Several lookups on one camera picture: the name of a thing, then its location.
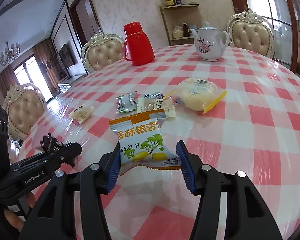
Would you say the white pastry packet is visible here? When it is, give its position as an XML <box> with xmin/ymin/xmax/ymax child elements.
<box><xmin>69</xmin><ymin>105</ymin><xmax>95</xmax><ymax>124</ymax></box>

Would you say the orange ginkgo snack packet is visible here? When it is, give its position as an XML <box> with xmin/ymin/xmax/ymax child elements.
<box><xmin>109</xmin><ymin>109</ymin><xmax>180</xmax><ymax>175</ymax></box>

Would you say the green white candy packet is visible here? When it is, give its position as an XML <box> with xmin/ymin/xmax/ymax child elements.
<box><xmin>116</xmin><ymin>92</ymin><xmax>138</xmax><ymax>113</ymax></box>

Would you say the beige nougat packet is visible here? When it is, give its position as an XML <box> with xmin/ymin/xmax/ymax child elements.
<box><xmin>136</xmin><ymin>98</ymin><xmax>176</xmax><ymax>118</ymax></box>

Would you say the blue white candy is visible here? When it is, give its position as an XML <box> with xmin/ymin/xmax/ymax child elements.
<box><xmin>142</xmin><ymin>92</ymin><xmax>164</xmax><ymax>99</ymax></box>

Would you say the yellow cake clear packet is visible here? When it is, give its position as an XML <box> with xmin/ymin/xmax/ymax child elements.
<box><xmin>172</xmin><ymin>76</ymin><xmax>227</xmax><ymax>114</ymax></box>

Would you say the person left hand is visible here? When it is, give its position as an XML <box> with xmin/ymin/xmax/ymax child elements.
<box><xmin>4</xmin><ymin>192</ymin><xmax>36</xmax><ymax>231</ymax></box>

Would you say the cream tufted chair left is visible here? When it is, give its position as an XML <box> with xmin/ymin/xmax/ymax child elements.
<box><xmin>3</xmin><ymin>83</ymin><xmax>47</xmax><ymax>141</ymax></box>

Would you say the cream tufted chair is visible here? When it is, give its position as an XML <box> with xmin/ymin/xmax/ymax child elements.
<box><xmin>81</xmin><ymin>34</ymin><xmax>124</xmax><ymax>74</ymax></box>
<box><xmin>3</xmin><ymin>83</ymin><xmax>47</xmax><ymax>141</ymax></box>
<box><xmin>226</xmin><ymin>9</ymin><xmax>276</xmax><ymax>59</ymax></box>

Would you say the red white checkered tablecloth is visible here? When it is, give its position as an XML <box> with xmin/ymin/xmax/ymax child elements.
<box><xmin>19</xmin><ymin>45</ymin><xmax>300</xmax><ymax>239</ymax></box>

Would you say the cream tufted chair back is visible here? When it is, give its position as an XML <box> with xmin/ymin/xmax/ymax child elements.
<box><xmin>81</xmin><ymin>34</ymin><xmax>124</xmax><ymax>74</ymax></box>

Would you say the chandelier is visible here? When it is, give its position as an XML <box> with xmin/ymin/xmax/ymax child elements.
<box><xmin>0</xmin><ymin>41</ymin><xmax>20</xmax><ymax>66</ymax></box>

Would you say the red thermos jug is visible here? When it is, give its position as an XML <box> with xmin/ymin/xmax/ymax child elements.
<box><xmin>122</xmin><ymin>22</ymin><xmax>155</xmax><ymax>66</ymax></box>

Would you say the wooden corner shelf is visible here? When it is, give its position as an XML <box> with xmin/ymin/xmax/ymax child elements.
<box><xmin>160</xmin><ymin>4</ymin><xmax>203</xmax><ymax>46</ymax></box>

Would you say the white floral teapot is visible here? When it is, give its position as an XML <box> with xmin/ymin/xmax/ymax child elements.
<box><xmin>190</xmin><ymin>21</ymin><xmax>230</xmax><ymax>61</ymax></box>

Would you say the cream tufted chair right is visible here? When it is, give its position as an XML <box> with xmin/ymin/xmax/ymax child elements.
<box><xmin>226</xmin><ymin>9</ymin><xmax>276</xmax><ymax>59</ymax></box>

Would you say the wall television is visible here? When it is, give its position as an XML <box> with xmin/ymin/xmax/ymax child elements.
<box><xmin>58</xmin><ymin>44</ymin><xmax>75</xmax><ymax>70</ymax></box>

